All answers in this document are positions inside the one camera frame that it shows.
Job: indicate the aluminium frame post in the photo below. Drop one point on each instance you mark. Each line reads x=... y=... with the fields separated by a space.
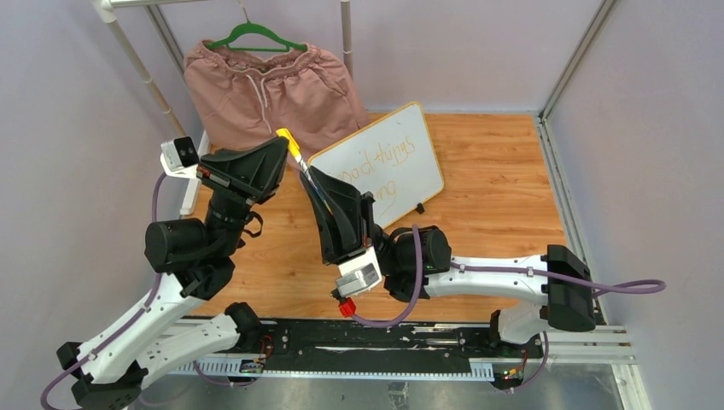
x=558 y=180

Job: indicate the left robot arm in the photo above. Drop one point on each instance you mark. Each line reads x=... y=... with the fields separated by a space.
x=192 y=261

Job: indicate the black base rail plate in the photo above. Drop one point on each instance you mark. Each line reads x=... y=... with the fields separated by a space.
x=337 y=348

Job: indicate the pink shorts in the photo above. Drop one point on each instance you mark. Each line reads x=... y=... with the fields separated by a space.
x=243 y=99

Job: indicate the white clothes rack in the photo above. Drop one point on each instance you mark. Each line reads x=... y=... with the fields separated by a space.
x=106 y=11

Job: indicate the yellow-framed whiteboard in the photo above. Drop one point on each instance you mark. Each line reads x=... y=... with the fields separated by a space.
x=393 y=158

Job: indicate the yellow marker cap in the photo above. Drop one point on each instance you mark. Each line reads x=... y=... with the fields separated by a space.
x=293 y=147

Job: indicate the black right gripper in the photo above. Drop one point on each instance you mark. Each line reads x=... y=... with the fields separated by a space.
x=341 y=232

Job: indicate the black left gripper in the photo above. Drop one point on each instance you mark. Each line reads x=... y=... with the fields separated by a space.
x=253 y=176

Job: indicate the white whiteboard marker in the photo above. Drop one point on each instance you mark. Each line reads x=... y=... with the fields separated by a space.
x=306 y=171

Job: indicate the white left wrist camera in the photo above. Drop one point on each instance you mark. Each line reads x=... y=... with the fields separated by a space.
x=179 y=158

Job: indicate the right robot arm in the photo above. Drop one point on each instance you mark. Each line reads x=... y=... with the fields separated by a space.
x=553 y=290

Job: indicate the green clothes hanger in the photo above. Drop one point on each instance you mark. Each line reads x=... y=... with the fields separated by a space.
x=248 y=28

